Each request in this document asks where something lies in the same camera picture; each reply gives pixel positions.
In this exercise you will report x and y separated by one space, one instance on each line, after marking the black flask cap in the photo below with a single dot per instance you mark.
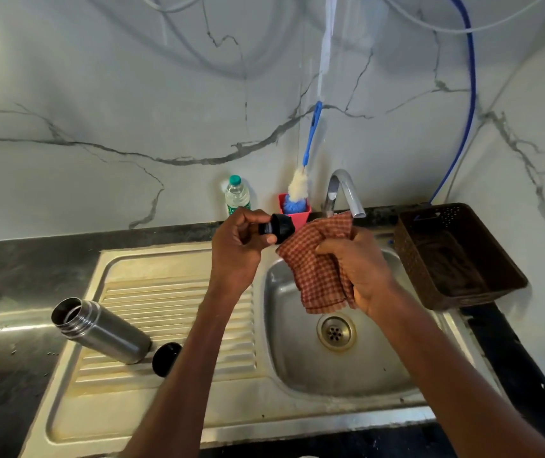
165 360

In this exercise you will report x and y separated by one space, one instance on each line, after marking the person's left hand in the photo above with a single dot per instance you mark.
234 262

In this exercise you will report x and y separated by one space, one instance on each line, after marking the red plastic holder cup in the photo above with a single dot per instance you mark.
304 217

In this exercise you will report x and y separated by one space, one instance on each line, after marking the black flask stopper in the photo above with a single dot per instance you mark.
279 228

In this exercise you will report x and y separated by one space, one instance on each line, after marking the brown plastic basket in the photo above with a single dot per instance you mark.
458 259

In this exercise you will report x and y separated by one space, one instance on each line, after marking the person's right hand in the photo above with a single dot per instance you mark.
365 276

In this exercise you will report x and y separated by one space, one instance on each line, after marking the round sink drain strainer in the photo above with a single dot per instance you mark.
336 331

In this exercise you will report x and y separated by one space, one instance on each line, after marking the clear plastic bottle green cap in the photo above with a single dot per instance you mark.
236 195

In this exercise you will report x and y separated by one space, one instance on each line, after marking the person's right thumb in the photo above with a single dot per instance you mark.
330 246

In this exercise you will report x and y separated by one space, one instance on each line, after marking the person's left forearm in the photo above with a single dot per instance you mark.
191 372

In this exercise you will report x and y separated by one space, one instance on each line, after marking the chrome faucet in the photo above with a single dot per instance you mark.
345 188

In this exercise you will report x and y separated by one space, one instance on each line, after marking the stainless steel flask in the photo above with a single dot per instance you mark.
105 331

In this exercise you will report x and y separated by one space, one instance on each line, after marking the person's left thumb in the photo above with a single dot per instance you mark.
263 241

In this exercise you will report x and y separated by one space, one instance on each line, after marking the stainless steel sink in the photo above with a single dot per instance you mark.
272 400

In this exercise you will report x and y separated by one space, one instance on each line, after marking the red checked cloth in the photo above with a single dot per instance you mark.
317 279

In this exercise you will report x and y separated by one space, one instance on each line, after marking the person's right forearm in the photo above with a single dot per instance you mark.
453 386

